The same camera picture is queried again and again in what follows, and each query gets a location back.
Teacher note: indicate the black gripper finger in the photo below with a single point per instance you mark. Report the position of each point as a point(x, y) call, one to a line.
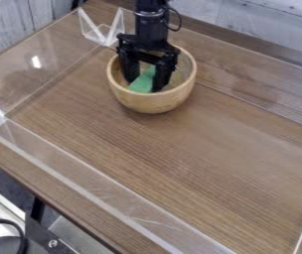
point(129, 66)
point(163, 72)

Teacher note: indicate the green rectangular block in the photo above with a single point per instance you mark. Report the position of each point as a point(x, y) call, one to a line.
point(141, 84)

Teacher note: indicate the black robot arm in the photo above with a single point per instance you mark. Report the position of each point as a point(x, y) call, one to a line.
point(151, 5)

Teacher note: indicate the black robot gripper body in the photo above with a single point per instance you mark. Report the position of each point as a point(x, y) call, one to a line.
point(148, 42)

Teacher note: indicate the light wooden bowl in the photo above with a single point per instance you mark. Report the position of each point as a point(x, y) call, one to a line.
point(155, 102)

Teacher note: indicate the clear acrylic corner bracket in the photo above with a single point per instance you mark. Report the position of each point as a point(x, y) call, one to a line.
point(101, 34)

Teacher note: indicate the black metal table leg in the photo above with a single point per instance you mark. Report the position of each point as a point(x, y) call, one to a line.
point(37, 210)

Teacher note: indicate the clear acrylic tray wall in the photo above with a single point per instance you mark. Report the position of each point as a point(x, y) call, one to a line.
point(202, 180)

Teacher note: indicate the black metal base plate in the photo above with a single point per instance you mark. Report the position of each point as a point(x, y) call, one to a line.
point(42, 242)

